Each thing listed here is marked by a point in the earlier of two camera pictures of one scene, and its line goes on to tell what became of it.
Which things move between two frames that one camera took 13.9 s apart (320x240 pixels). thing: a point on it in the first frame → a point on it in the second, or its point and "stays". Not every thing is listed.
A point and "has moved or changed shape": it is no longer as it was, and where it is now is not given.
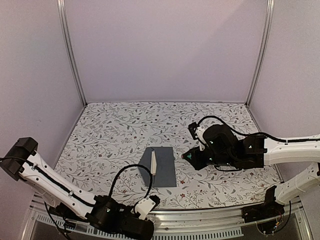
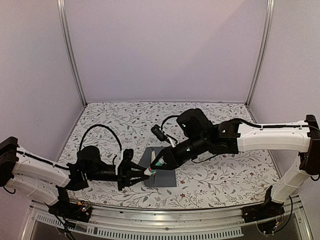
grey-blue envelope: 165,175 stays
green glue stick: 188,156 has moved or changed shape
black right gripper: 196,162 → 172,163
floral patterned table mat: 105,154 stays
